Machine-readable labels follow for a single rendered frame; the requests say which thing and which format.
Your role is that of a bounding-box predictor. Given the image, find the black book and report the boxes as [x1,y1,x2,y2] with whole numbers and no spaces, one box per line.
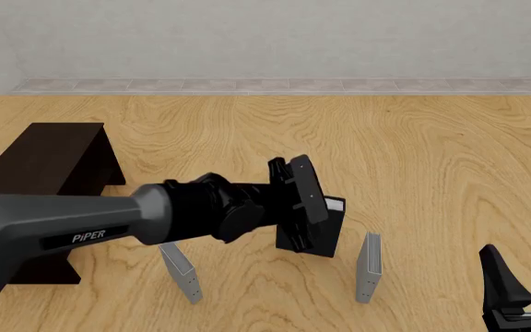
[275,195,347,259]

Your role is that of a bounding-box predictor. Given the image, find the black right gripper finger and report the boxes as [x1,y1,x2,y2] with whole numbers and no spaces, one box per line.
[478,243,531,314]

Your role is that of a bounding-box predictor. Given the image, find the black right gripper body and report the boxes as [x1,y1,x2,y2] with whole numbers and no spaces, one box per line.
[482,303,531,332]

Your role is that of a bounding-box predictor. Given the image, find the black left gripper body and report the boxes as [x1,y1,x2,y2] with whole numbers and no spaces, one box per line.
[267,157,315,255]

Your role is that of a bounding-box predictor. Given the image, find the dark brown wooden cabinet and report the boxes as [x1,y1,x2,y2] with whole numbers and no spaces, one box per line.
[0,122,127,287]

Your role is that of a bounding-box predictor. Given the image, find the grey book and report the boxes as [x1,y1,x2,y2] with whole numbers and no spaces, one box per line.
[158,241,204,305]
[355,231,384,304]

